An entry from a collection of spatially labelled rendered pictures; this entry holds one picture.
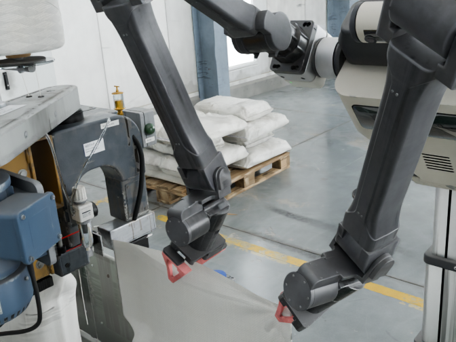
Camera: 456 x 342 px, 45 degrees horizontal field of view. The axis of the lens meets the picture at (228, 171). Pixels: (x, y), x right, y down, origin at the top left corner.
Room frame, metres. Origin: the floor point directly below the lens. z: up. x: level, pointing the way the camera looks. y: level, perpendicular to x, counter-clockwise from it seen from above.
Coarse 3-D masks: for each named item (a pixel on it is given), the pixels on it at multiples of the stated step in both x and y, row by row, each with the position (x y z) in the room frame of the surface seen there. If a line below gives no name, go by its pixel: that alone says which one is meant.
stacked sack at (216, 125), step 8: (200, 120) 4.11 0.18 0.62; (208, 120) 4.11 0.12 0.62; (216, 120) 4.14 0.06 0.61; (224, 120) 4.12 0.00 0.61; (232, 120) 4.13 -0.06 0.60; (240, 120) 4.17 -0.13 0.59; (160, 128) 4.05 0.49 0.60; (208, 128) 3.93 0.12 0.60; (216, 128) 3.95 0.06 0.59; (224, 128) 4.00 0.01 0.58; (232, 128) 4.06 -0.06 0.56; (240, 128) 4.13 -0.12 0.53; (160, 136) 4.00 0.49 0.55; (216, 136) 3.94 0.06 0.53; (168, 144) 3.97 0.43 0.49
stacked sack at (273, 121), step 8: (256, 120) 4.50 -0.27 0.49; (264, 120) 4.48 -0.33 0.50; (272, 120) 4.51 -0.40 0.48; (280, 120) 4.58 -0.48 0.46; (288, 120) 4.70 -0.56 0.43; (248, 128) 4.27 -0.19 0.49; (256, 128) 4.32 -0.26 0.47; (264, 128) 4.39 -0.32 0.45; (272, 128) 4.48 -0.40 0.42; (224, 136) 4.36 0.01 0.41; (232, 136) 4.28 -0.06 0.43; (240, 136) 4.26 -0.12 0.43; (248, 136) 4.22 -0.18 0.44; (256, 136) 4.31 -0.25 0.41
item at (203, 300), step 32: (128, 256) 1.12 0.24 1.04; (160, 256) 1.07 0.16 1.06; (128, 288) 1.13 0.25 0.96; (160, 288) 1.03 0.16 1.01; (192, 288) 0.95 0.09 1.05; (224, 288) 0.90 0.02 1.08; (128, 320) 1.13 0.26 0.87; (160, 320) 1.04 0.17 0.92; (192, 320) 0.95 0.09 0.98; (224, 320) 0.90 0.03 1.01; (256, 320) 0.87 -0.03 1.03
